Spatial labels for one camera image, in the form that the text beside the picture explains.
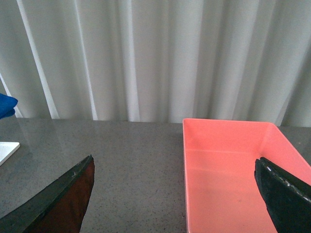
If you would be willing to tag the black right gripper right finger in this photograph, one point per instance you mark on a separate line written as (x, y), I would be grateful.
(287, 198)

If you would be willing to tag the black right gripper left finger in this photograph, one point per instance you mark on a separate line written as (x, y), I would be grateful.
(58, 208)

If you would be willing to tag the blue microfiber cloth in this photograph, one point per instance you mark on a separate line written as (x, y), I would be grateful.
(7, 105)

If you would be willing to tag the pink plastic tray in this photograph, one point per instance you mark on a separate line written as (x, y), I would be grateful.
(219, 163)

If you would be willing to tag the white towel rack base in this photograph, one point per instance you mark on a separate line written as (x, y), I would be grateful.
(7, 149)

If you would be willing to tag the white pleated curtain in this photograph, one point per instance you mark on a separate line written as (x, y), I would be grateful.
(158, 60)

